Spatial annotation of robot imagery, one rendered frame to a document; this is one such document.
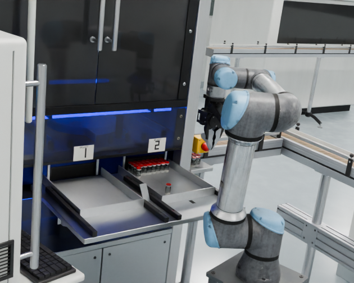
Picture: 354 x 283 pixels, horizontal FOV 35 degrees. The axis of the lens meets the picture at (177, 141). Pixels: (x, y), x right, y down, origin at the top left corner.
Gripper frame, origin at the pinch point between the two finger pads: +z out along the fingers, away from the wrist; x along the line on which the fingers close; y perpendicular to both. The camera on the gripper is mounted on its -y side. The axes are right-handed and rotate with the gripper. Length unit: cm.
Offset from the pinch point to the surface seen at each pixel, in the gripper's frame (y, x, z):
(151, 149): 27.4, 9.2, 9.1
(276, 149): 38, -77, 21
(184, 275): 43, -30, 89
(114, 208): 1.6, 40.4, 19.7
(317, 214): 11, -86, 49
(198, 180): 12.2, -5.6, 19.4
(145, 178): 25.9, 12.2, 21.4
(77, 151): 27, 44, 7
